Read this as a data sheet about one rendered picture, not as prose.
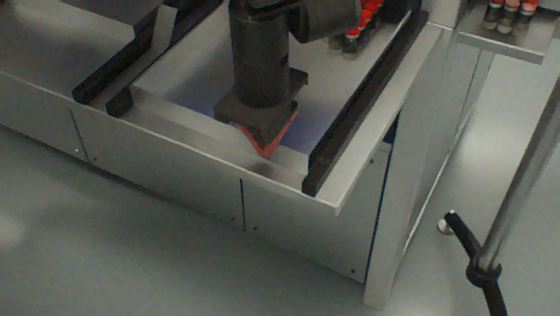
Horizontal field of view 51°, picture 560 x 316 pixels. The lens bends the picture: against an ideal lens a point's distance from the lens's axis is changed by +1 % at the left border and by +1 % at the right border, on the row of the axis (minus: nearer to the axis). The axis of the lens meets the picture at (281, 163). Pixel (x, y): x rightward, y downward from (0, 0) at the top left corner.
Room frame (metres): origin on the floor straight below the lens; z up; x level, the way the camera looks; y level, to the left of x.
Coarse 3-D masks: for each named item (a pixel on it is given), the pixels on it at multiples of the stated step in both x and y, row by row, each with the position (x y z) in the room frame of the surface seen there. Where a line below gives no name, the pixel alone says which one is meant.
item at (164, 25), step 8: (160, 8) 0.73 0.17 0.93; (168, 8) 0.73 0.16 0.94; (160, 16) 0.73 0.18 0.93; (168, 16) 0.72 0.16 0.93; (160, 24) 0.72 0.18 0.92; (168, 24) 0.72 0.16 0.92; (160, 32) 0.71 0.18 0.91; (168, 32) 0.71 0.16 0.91; (152, 40) 0.71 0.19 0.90; (160, 40) 0.71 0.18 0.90; (168, 40) 0.70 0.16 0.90; (152, 48) 0.71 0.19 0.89; (160, 48) 0.70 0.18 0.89; (144, 56) 0.69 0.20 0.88; (152, 56) 0.69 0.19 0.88; (136, 64) 0.67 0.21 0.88; (144, 64) 0.67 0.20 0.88; (128, 72) 0.65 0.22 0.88; (136, 72) 0.65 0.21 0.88; (120, 80) 0.64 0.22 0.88; (128, 80) 0.64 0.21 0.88; (112, 88) 0.62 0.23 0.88; (120, 88) 0.62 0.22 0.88
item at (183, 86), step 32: (224, 0) 0.79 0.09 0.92; (192, 32) 0.70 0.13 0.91; (224, 32) 0.75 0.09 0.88; (384, 32) 0.75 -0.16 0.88; (160, 64) 0.64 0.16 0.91; (192, 64) 0.67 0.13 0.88; (224, 64) 0.67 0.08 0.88; (320, 64) 0.67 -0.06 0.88; (352, 64) 0.67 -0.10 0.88; (160, 96) 0.56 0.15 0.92; (192, 96) 0.60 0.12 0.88; (320, 96) 0.60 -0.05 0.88; (352, 96) 0.57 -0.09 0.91; (192, 128) 0.54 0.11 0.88; (224, 128) 0.52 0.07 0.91; (288, 128) 0.54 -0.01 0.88; (320, 128) 0.54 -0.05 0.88; (288, 160) 0.47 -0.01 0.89
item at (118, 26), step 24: (24, 0) 0.82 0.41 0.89; (48, 0) 0.79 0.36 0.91; (72, 0) 0.84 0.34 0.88; (96, 0) 0.84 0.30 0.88; (120, 0) 0.84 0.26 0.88; (144, 0) 0.84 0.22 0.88; (168, 0) 0.80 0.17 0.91; (96, 24) 0.75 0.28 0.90; (120, 24) 0.73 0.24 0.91; (144, 24) 0.74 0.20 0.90
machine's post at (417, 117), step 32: (448, 0) 0.77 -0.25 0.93; (448, 32) 0.76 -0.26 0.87; (448, 64) 0.79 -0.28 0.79; (416, 96) 0.77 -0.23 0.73; (416, 128) 0.77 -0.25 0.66; (416, 160) 0.76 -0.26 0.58; (384, 192) 0.78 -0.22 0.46; (416, 192) 0.81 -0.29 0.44; (384, 224) 0.78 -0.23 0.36; (384, 256) 0.77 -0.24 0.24; (384, 288) 0.76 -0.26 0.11
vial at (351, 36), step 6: (354, 30) 0.69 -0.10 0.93; (348, 36) 0.68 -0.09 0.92; (354, 36) 0.68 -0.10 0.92; (348, 42) 0.68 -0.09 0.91; (354, 42) 0.68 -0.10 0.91; (342, 48) 0.69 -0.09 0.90; (348, 48) 0.68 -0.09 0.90; (354, 48) 0.68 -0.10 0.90; (342, 54) 0.69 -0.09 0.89; (348, 54) 0.68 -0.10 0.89; (354, 54) 0.68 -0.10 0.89; (348, 60) 0.68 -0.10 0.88
